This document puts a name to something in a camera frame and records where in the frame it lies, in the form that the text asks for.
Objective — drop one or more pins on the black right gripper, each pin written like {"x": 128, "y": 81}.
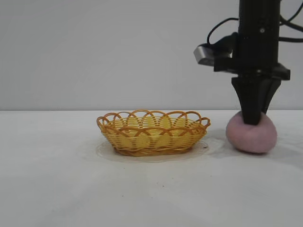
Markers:
{"x": 259, "y": 52}

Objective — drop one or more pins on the pink peach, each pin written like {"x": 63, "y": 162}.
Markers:
{"x": 253, "y": 139}

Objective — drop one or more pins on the yellow woven wicker basket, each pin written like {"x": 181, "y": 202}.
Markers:
{"x": 154, "y": 139}

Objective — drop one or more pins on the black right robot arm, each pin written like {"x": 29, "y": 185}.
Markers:
{"x": 259, "y": 10}

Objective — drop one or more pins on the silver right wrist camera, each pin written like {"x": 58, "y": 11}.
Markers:
{"x": 203, "y": 53}

